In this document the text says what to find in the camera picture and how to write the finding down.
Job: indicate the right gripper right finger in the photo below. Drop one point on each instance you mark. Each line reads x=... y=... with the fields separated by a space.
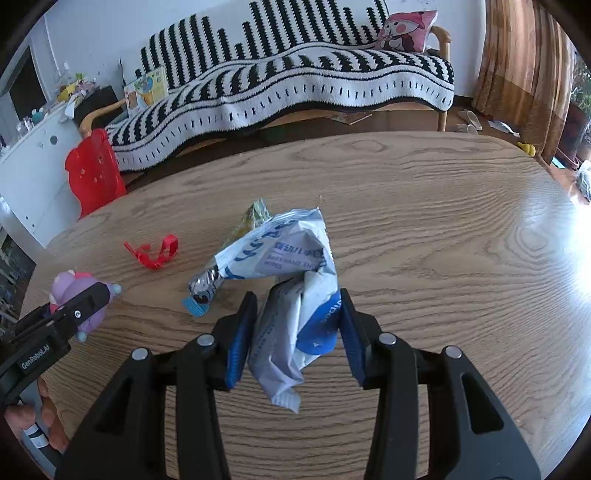
x=472 y=435

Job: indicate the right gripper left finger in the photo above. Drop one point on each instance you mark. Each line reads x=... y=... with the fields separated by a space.
x=122 y=435

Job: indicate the pink purple toy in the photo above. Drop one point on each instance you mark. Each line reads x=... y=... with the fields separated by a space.
x=83 y=299

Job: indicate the white cabinet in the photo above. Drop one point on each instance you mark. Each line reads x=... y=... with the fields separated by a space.
x=34 y=181

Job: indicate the red plastic kids chair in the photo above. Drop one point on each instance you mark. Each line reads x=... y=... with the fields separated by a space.
x=93 y=173

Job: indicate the black speaker box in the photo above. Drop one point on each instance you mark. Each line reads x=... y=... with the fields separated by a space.
x=100 y=98

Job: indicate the children picture book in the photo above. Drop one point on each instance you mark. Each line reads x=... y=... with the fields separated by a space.
x=145 y=90

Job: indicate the yellow toy on floor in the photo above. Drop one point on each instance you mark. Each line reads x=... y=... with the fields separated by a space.
x=528 y=148

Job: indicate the black white striped sofa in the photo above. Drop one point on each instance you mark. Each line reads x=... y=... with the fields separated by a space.
x=240 y=65

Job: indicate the beige slipper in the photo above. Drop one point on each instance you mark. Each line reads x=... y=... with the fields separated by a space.
x=466 y=128
x=471 y=118

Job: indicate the brown striped curtain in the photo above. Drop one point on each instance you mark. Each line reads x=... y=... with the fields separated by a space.
x=526 y=73

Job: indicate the pink cartoon cushion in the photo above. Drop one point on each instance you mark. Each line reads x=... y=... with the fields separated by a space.
x=406 y=31

